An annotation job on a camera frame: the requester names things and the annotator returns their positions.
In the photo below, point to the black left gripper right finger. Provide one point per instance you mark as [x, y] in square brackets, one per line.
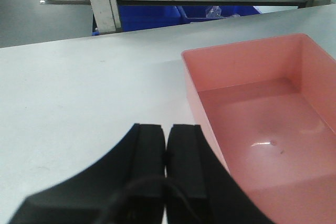
[211, 194]

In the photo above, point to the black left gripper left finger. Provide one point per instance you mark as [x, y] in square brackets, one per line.
[139, 155]

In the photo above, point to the pink plastic box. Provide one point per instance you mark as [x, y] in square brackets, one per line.
[267, 110]

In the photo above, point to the blue bin under shelf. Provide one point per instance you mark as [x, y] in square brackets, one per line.
[147, 17]

